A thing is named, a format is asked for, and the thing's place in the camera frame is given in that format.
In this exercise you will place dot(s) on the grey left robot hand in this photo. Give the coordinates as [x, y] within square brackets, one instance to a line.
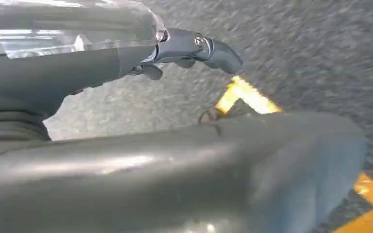
[173, 180]

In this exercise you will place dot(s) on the yellow floor tape outline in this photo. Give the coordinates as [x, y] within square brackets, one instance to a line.
[247, 95]

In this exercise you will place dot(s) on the ribbed grey left arm sleeve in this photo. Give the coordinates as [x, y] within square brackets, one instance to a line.
[9, 127]

